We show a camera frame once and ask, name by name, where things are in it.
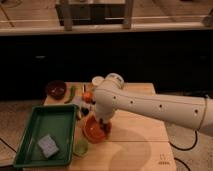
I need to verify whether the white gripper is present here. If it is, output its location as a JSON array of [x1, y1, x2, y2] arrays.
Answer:
[[94, 102, 115, 128]]

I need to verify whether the dark grape bunch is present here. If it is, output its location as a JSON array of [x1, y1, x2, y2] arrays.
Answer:
[[101, 123, 112, 134]]

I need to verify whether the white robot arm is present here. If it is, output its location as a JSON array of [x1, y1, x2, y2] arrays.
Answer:
[[94, 73, 213, 137]]

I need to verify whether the orange red bowl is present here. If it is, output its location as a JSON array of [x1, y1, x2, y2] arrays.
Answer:
[[82, 115, 109, 144]]

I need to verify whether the dark maroon bowl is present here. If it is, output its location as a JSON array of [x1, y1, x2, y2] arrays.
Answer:
[[45, 80, 67, 100]]

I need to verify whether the small dark toy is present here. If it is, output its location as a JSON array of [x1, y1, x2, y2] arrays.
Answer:
[[81, 107, 89, 116]]

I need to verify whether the orange tomato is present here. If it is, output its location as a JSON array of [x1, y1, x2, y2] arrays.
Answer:
[[82, 92, 92, 103]]

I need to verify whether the small green cup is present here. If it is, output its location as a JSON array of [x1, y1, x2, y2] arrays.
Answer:
[[73, 139, 88, 157]]

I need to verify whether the white lidded jar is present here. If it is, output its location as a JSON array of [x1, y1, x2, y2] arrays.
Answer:
[[92, 76, 104, 87]]

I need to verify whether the green plastic tray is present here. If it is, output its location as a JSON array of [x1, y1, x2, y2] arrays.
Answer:
[[14, 105, 77, 168]]

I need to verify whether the blue grey sponge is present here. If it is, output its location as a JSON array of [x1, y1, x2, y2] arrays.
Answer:
[[38, 134, 59, 158]]

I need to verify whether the black power cable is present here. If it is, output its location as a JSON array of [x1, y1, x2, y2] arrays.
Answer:
[[168, 130, 199, 152]]

